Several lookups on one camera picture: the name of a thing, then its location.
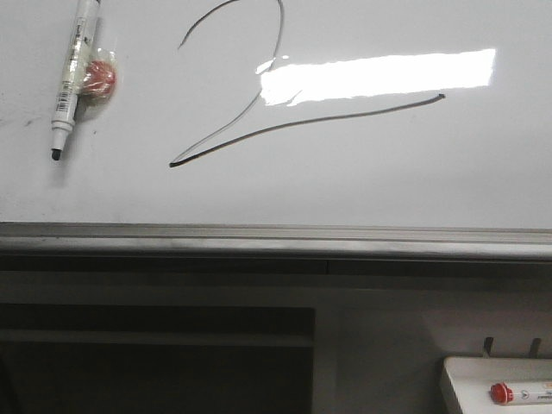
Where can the white black-tipped whiteboard marker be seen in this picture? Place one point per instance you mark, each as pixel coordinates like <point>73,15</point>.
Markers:
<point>73,75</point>

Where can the white whiteboard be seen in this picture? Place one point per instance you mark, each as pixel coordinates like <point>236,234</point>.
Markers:
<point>354,113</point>

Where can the red round object under tape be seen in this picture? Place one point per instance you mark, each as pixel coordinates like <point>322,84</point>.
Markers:
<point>100,78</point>

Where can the dark metal hook left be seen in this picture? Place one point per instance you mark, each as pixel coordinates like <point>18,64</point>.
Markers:
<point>487,347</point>

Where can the white marker holder tray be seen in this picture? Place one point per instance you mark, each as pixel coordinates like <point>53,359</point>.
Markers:
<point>466,383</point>

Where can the red-capped white marker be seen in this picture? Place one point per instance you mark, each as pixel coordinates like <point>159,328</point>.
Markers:
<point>521,393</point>

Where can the grey aluminium whiteboard tray rail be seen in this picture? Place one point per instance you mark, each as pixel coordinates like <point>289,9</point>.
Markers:
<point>331,242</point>

